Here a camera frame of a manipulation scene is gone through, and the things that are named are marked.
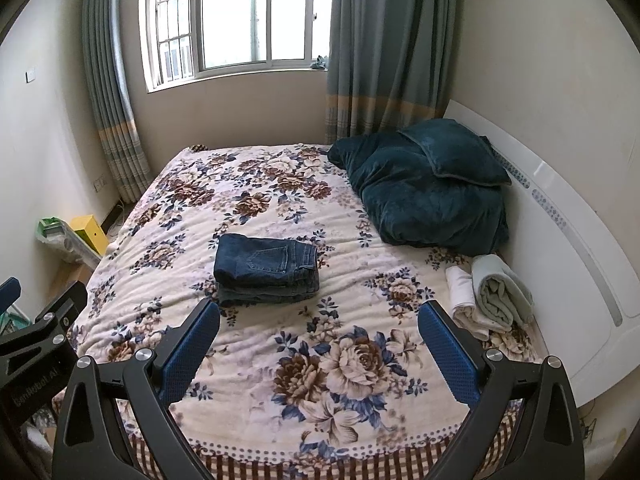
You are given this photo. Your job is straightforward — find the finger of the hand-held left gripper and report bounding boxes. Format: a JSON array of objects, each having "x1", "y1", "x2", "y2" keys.
[
  {"x1": 0, "y1": 277, "x2": 22, "y2": 317},
  {"x1": 31, "y1": 280, "x2": 89, "y2": 350}
]

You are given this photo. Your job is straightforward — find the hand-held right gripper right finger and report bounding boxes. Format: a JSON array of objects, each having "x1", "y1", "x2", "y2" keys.
[{"x1": 417, "y1": 301, "x2": 586, "y2": 480}]

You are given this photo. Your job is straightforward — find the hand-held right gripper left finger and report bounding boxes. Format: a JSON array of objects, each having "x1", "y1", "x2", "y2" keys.
[{"x1": 52, "y1": 299, "x2": 222, "y2": 480}]

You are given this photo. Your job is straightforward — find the blue denim pants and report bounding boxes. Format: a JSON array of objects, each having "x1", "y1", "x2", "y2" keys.
[{"x1": 213, "y1": 233, "x2": 319, "y2": 288}]

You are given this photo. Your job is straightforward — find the folded dark denim pants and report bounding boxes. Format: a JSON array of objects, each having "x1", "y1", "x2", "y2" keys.
[{"x1": 216, "y1": 280, "x2": 321, "y2": 307}]

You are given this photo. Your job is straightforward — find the wooden bedside table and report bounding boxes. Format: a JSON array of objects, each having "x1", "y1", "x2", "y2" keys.
[{"x1": 50, "y1": 260, "x2": 93, "y2": 306}]

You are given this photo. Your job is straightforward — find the white rolled towel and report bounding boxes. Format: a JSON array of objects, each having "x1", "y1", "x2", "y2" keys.
[{"x1": 445, "y1": 265, "x2": 493, "y2": 341}]

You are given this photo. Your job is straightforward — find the pale green rolled towel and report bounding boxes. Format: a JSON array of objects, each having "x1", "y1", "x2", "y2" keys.
[{"x1": 471, "y1": 254, "x2": 535, "y2": 333}]

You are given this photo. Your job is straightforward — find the yellow box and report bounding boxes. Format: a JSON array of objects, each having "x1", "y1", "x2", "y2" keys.
[{"x1": 69, "y1": 215, "x2": 108, "y2": 258}]

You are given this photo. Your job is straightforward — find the floral printed blanket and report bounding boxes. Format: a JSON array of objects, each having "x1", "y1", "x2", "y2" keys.
[{"x1": 67, "y1": 142, "x2": 546, "y2": 480}]

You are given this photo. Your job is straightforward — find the teal velvet duvet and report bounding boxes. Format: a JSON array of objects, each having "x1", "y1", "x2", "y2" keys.
[{"x1": 327, "y1": 132, "x2": 511, "y2": 256}]

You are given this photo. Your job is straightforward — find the white headboard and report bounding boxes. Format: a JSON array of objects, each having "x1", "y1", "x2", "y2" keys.
[{"x1": 442, "y1": 99, "x2": 640, "y2": 408}]

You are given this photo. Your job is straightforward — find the teal velvet pillow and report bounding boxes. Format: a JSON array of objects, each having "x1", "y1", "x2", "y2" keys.
[{"x1": 397, "y1": 119, "x2": 513, "y2": 188}]

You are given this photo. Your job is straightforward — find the grey-blue striped curtain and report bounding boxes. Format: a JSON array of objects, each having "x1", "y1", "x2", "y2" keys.
[
  {"x1": 82, "y1": 0, "x2": 151, "y2": 204},
  {"x1": 325, "y1": 0, "x2": 463, "y2": 146}
]

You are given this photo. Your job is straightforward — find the window with white frame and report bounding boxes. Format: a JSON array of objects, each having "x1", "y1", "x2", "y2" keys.
[{"x1": 139, "y1": 0, "x2": 335, "y2": 93}]

